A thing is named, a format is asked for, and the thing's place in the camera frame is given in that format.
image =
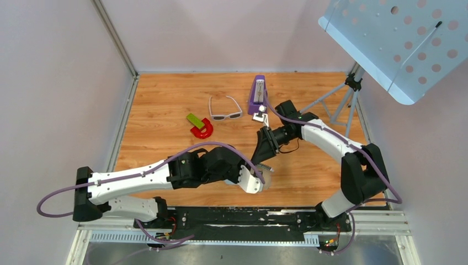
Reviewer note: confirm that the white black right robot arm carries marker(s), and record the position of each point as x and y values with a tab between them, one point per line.
363	172

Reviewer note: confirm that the aluminium frame rail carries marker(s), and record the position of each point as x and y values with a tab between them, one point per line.
379	235

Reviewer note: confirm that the green rectangular block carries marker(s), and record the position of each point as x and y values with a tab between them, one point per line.
195	121

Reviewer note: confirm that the white frame sunglasses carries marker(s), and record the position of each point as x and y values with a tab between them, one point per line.
224	109

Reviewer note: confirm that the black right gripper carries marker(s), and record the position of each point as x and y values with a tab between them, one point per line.
267	146

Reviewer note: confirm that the flag pattern glasses case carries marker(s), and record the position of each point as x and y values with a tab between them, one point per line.
266	172

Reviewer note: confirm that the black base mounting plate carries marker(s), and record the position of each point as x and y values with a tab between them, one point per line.
254	224

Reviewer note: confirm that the red plastic piece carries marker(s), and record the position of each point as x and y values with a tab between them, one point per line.
205	132

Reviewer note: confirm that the light blue music stand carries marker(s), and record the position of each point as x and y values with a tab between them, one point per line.
413	56

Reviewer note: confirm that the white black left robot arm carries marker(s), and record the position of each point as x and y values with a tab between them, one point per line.
101	194

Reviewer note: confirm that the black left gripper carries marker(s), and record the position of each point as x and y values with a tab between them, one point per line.
235	179

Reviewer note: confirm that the purple metronome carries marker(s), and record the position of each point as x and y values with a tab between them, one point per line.
256	95

